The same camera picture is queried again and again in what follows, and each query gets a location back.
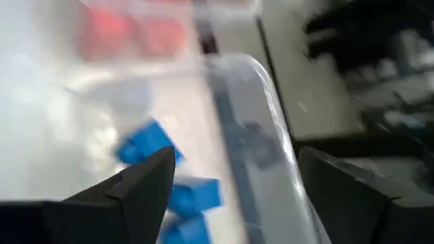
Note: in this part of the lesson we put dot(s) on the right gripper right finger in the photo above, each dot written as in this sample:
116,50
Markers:
373,223

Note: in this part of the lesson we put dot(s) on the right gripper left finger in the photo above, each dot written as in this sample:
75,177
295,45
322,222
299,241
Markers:
101,220

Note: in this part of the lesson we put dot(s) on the blue plastic building block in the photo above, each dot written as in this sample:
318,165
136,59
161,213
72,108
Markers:
146,142
196,196
190,232

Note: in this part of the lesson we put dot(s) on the clear plastic bin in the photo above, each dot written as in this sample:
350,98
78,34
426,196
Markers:
237,8
251,101

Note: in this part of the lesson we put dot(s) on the black background equipment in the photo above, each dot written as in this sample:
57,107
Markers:
339,51

